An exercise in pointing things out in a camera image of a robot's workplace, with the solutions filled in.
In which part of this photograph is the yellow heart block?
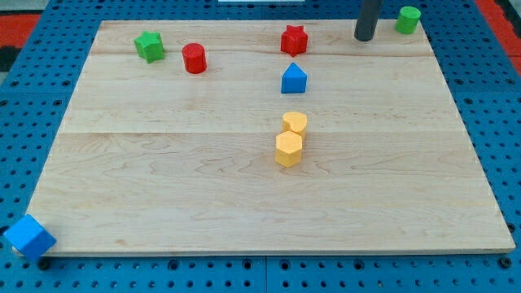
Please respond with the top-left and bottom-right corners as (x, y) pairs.
(282, 112), (308, 140)

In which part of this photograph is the yellow hexagon block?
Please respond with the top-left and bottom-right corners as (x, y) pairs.
(275, 131), (303, 168)

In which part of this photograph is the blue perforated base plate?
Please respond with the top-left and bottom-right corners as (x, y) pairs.
(1, 0), (520, 292)

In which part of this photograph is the blue triangle block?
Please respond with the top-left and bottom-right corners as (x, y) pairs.
(281, 63), (308, 94)

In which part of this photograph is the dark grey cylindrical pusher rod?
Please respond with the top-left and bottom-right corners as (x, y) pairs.
(354, 0), (383, 42)

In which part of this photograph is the blue cube block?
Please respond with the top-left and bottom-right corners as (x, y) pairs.
(4, 214), (56, 261)

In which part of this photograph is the light wooden board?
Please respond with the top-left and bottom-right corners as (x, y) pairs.
(28, 20), (514, 256)

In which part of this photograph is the green cylinder block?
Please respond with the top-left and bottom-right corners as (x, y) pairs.
(396, 6), (422, 34)

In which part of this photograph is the red cylinder block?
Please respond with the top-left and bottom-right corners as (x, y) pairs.
(182, 43), (207, 74)

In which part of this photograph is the green star block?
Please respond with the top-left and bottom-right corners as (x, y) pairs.
(134, 31), (164, 63)

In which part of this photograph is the red star block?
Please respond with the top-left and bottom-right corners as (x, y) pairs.
(280, 25), (309, 57)

